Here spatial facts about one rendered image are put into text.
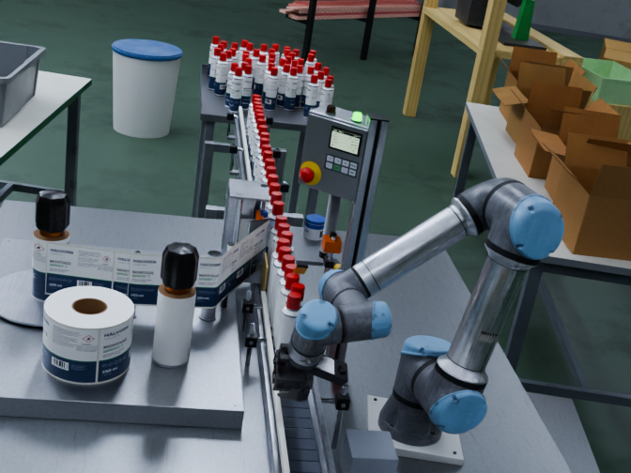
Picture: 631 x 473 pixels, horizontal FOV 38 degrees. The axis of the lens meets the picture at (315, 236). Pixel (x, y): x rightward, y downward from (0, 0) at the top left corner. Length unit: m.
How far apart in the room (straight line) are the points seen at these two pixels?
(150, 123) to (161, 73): 0.36
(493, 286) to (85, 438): 0.92
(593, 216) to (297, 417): 1.80
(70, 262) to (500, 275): 1.08
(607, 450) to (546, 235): 2.21
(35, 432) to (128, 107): 4.57
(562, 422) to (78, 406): 1.18
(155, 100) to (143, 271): 4.16
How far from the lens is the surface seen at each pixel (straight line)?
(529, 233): 1.84
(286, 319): 2.18
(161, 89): 6.44
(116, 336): 2.11
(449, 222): 1.95
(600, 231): 3.61
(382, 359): 2.48
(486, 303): 1.91
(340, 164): 2.20
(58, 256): 2.38
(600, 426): 4.12
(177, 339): 2.18
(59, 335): 2.11
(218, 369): 2.24
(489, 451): 2.24
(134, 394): 2.12
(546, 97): 4.67
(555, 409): 2.48
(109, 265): 2.36
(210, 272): 2.36
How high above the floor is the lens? 2.07
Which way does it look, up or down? 23 degrees down
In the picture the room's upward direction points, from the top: 9 degrees clockwise
